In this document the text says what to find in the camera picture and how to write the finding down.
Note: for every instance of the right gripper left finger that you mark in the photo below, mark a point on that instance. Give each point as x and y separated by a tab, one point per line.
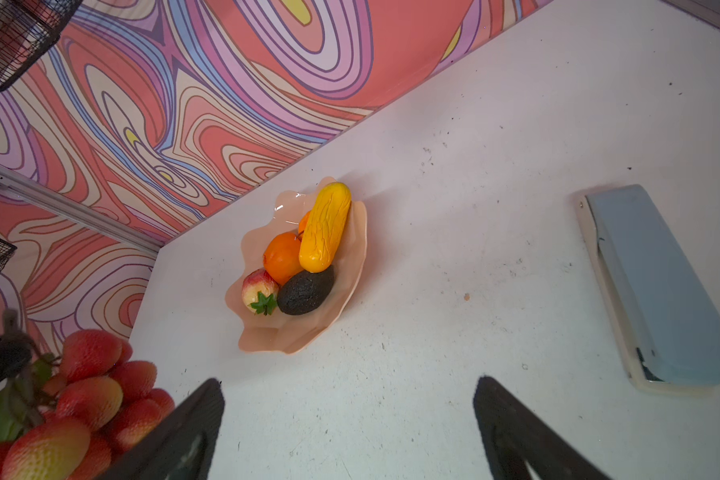
182	445

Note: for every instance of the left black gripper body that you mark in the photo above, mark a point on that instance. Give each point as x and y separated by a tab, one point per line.
15	346

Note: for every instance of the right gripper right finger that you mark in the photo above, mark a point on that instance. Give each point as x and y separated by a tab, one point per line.
518	444

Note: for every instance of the red yellow fake strawberry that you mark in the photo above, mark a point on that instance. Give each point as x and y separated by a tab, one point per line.
259	293

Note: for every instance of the dark fake avocado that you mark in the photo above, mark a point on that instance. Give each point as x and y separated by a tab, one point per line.
306	291

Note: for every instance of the large orange fake fruit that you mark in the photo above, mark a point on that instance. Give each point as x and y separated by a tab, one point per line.
281	257

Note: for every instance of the small orange fake tangerine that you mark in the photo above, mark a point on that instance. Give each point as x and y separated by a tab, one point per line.
303	224

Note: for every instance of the yellow fake corn cob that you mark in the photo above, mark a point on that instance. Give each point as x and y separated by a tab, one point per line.
325	227

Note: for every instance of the pink faceted fruit bowl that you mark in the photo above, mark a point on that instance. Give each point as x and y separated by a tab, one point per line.
284	333

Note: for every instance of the light blue stapler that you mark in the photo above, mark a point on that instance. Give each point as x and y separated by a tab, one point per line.
666	327

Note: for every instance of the black wire basket back wall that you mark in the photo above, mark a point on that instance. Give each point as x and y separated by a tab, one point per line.
28	29

